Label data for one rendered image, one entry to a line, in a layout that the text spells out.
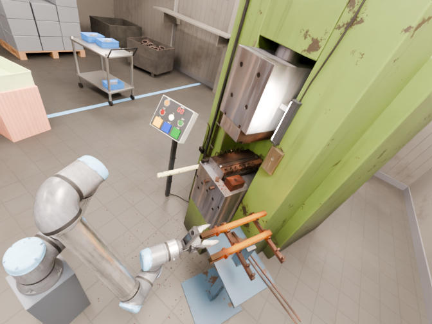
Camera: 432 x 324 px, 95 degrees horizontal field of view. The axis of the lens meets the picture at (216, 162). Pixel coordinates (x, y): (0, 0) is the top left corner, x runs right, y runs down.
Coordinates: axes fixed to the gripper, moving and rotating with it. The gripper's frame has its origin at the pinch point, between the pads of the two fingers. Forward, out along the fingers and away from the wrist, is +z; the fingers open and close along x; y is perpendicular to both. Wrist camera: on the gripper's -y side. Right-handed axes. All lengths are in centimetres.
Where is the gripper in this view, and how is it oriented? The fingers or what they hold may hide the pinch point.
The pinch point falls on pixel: (213, 232)
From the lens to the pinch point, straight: 112.4
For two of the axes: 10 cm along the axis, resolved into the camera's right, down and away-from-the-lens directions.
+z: 8.5, -1.4, 5.0
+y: -2.5, 7.4, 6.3
